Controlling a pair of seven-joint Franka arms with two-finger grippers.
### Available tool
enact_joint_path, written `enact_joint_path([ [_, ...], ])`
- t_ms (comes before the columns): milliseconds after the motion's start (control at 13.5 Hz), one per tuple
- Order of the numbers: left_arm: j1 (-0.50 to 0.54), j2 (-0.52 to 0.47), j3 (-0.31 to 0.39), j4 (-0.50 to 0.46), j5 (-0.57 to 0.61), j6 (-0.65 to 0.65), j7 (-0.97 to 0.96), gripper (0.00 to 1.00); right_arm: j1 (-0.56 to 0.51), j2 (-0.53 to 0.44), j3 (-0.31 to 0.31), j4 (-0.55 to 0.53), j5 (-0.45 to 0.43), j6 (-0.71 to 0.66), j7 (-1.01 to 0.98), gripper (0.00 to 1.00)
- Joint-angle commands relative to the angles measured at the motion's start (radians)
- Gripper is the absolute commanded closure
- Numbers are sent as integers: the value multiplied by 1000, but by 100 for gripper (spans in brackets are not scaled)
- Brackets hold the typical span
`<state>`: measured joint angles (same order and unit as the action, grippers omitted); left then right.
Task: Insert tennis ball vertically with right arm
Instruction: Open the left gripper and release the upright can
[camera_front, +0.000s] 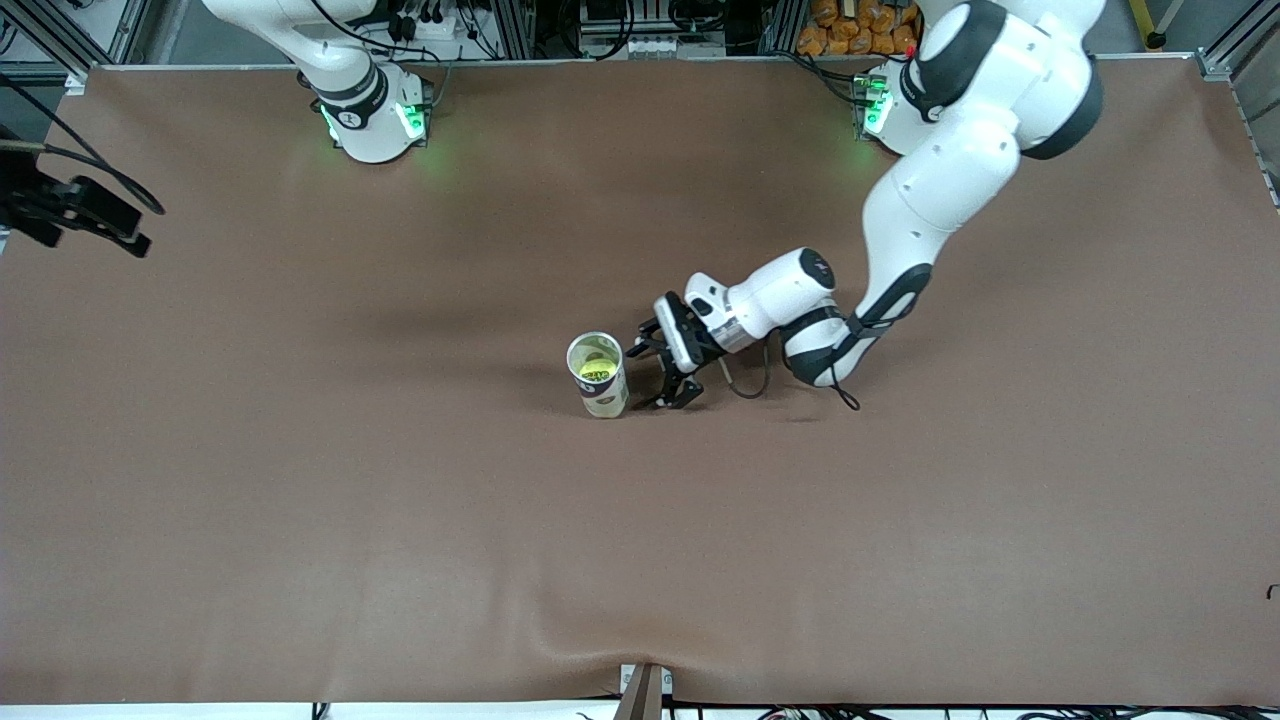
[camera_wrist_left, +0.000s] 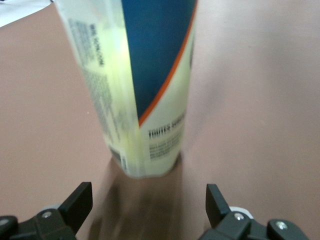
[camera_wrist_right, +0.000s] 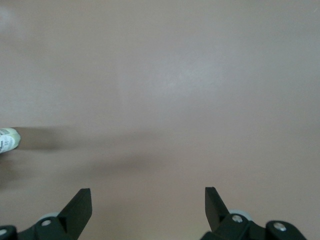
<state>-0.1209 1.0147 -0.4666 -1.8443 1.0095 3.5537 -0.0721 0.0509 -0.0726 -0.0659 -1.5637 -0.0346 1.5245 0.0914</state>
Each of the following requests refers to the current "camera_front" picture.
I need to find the white blue tennis ball can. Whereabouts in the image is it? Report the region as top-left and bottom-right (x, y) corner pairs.
(566, 331), (631, 419)

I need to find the brown table mat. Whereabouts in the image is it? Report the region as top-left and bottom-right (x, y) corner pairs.
(0, 55), (1280, 706)

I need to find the orange bagged items pile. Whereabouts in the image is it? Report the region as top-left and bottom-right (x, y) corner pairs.
(795, 0), (926, 57)

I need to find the white power strip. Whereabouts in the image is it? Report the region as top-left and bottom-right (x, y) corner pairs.
(385, 5), (463, 43)

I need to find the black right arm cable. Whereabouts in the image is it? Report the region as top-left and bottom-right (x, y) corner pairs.
(0, 70), (166, 216)

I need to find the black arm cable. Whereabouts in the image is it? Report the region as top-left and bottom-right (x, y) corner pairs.
(0, 70), (166, 216)
(720, 255), (936, 411)

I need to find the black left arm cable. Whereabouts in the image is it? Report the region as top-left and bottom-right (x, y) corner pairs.
(720, 255), (936, 411)

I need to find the aluminium frame post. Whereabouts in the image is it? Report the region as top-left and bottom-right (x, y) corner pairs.
(758, 0), (801, 56)
(1195, 0), (1280, 81)
(495, 0), (536, 61)
(105, 0), (153, 67)

